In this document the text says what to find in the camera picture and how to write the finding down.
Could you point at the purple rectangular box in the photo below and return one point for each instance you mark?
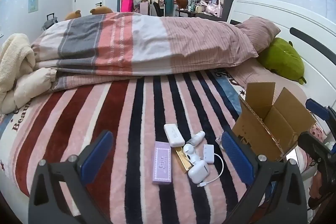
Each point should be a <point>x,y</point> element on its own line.
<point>162,163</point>

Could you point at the clear plastic packet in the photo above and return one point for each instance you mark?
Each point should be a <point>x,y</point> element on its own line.
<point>219,142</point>

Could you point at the gold flat box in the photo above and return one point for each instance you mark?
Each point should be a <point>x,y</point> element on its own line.
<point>181,159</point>

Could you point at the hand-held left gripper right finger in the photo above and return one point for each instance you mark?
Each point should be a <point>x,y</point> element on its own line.
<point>236,158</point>

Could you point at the brown cardboard box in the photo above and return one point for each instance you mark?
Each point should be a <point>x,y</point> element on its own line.
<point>275,119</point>

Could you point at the striped plush blanket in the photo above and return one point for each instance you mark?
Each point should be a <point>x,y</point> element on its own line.
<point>105,113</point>

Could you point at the grey suitcase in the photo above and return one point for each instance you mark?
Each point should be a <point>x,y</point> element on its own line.
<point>49,22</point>

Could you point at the white earbuds case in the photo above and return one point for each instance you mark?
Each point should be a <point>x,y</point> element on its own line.
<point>198,172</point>

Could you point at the pink striped pillow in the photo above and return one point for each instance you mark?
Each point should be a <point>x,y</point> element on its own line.
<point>260,29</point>

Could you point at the white tape dispenser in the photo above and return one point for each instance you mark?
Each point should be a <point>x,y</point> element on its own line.
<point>189,151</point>

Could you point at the pink grey striped duvet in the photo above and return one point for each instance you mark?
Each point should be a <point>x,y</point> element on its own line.
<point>147,40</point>

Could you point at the dark desk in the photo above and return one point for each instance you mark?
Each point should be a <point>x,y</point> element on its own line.
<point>189,12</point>

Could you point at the cream fleece blanket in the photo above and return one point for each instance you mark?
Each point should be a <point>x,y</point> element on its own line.
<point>14,56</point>

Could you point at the bright pink bag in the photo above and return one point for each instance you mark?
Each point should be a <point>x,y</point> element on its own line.
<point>127,5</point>

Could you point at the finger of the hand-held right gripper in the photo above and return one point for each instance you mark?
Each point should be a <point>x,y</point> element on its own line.
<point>309,140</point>
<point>316,108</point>

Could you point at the person's right hand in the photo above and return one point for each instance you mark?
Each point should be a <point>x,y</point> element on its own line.
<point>315,184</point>

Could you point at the white metal rack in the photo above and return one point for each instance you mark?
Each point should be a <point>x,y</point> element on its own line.
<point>157,7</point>

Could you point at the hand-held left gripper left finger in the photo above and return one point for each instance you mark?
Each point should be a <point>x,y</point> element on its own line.
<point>97,157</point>

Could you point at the small white bottle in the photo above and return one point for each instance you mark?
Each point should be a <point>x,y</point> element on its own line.
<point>197,138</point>

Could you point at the white oblong case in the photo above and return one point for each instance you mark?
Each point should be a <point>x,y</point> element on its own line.
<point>173,134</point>

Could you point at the green plush toy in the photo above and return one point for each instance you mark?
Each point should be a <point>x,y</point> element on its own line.
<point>282,58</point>

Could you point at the light blue wall poster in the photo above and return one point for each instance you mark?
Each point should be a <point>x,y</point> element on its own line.
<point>33,2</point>

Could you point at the pink dotted cloth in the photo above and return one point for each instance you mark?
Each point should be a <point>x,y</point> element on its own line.
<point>317,132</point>

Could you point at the brown teddy bear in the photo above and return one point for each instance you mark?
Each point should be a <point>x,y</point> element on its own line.
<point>73,15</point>
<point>101,10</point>

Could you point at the white bed headboard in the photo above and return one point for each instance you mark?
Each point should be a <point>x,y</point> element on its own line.
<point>288,14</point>

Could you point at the pink bed sheet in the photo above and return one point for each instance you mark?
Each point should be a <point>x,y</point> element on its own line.
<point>262,74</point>

